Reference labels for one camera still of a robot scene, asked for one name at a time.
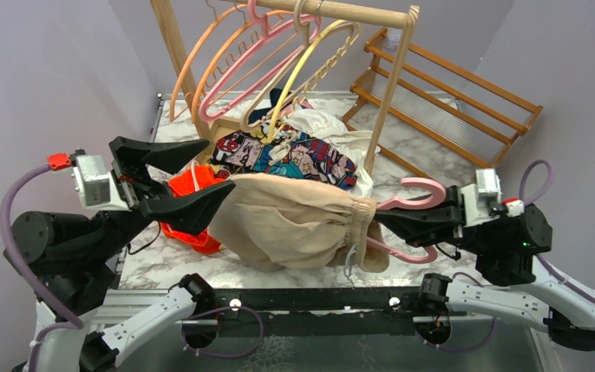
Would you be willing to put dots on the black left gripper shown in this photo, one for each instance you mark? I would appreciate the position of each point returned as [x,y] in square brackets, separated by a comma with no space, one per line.
[187,211]

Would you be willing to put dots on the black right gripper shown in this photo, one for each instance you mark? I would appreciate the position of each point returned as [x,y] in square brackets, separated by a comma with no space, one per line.
[428,225]

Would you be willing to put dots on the pink hanger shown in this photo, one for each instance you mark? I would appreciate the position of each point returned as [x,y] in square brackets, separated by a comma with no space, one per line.
[266,50]
[437,194]

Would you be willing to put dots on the beige shorts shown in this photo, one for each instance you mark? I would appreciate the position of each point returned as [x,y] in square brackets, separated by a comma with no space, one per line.
[273,222]

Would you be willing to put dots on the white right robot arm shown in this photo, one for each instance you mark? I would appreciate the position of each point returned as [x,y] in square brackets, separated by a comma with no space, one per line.
[509,240]

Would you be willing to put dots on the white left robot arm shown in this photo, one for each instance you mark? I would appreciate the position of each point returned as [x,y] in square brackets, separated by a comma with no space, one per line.
[64,257]

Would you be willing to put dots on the comic print shorts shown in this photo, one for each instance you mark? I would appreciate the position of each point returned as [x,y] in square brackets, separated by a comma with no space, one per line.
[292,154]

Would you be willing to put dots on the outer orange hanger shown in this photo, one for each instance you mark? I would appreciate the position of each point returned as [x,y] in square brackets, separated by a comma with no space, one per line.
[185,82]

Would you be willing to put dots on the orange hanger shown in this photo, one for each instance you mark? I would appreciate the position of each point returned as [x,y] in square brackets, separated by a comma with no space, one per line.
[185,82]
[256,31]

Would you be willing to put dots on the inner orange hanger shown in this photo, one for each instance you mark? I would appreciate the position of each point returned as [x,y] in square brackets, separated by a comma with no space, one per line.
[256,31]

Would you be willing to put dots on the cream notched hanger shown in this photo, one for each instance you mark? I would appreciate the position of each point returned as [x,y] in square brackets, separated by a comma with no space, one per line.
[290,97]

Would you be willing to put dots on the beige hanger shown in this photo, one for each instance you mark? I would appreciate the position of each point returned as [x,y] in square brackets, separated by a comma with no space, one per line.
[244,125]

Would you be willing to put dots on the dark navy garment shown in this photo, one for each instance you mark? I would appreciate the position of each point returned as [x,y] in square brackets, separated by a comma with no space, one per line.
[259,113]

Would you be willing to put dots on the orange wooden slatted shelf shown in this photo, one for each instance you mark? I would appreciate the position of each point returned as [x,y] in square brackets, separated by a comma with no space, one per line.
[444,121]

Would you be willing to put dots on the white garment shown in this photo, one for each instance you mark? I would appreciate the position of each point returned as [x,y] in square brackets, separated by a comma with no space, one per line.
[353,144]

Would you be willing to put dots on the wooden clothes rack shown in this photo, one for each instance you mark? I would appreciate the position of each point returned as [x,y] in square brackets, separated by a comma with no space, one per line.
[181,60]

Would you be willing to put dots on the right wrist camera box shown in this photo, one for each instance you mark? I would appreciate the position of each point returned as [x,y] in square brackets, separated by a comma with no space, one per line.
[482,200]

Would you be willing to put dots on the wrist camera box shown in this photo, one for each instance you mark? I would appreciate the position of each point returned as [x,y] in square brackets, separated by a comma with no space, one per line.
[482,200]
[96,186]

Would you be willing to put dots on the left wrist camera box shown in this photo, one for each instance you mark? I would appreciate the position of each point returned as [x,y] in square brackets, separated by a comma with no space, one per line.
[96,186]

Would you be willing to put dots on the black mounting rail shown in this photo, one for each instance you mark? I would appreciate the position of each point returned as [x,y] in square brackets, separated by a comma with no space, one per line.
[234,323]

